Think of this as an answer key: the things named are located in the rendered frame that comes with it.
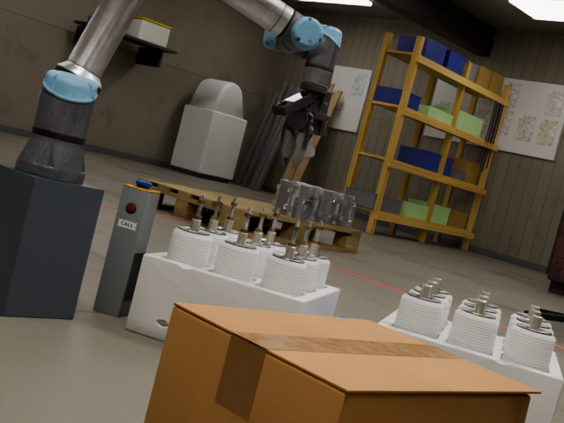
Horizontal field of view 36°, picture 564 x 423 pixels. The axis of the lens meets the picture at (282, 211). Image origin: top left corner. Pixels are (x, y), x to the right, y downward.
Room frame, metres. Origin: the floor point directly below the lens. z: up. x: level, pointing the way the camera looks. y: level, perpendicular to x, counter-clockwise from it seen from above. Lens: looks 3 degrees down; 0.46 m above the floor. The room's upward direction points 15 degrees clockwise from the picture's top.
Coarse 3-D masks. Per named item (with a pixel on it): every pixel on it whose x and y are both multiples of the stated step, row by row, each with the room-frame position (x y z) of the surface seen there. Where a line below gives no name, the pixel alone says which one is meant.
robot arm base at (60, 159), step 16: (32, 144) 1.86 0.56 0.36; (48, 144) 1.85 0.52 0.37; (64, 144) 1.86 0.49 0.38; (80, 144) 1.89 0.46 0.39; (16, 160) 1.88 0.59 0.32; (32, 160) 1.84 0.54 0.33; (48, 160) 1.85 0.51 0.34; (64, 160) 1.86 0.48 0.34; (80, 160) 1.90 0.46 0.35; (48, 176) 1.84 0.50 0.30; (64, 176) 1.85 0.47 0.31; (80, 176) 1.89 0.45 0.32
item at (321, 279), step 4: (296, 252) 2.17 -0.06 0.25; (316, 260) 2.13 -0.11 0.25; (320, 260) 2.13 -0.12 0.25; (324, 260) 2.14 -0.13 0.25; (328, 260) 2.17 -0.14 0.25; (320, 264) 2.13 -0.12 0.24; (324, 264) 2.14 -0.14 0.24; (328, 264) 2.15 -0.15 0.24; (320, 268) 2.13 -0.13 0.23; (324, 268) 2.14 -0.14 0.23; (328, 268) 2.16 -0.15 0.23; (320, 272) 2.13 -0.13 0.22; (324, 272) 2.15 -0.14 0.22; (316, 276) 2.13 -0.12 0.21; (320, 276) 2.14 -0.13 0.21; (324, 276) 2.15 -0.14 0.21; (316, 280) 2.13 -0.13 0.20; (320, 280) 2.14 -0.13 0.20; (324, 280) 2.16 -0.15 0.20; (316, 284) 2.13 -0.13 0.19; (320, 284) 2.14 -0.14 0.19; (324, 284) 2.16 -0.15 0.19; (316, 288) 2.14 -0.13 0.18; (320, 288) 2.14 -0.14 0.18
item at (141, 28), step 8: (136, 24) 10.57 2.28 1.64; (144, 24) 10.54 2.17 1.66; (152, 24) 10.61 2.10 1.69; (160, 24) 10.69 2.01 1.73; (128, 32) 10.65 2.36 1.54; (136, 32) 10.55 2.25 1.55; (144, 32) 10.56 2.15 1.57; (152, 32) 10.63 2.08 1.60; (160, 32) 10.72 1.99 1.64; (168, 32) 10.80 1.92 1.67; (152, 40) 10.66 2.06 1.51; (160, 40) 10.74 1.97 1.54
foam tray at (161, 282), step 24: (144, 264) 1.95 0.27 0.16; (168, 264) 1.94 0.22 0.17; (144, 288) 1.95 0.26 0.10; (168, 288) 1.93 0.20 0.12; (192, 288) 1.92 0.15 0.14; (216, 288) 1.90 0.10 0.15; (240, 288) 1.89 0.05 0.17; (264, 288) 1.90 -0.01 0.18; (336, 288) 2.22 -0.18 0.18; (144, 312) 1.94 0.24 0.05; (168, 312) 1.93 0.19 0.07; (312, 312) 1.97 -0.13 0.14
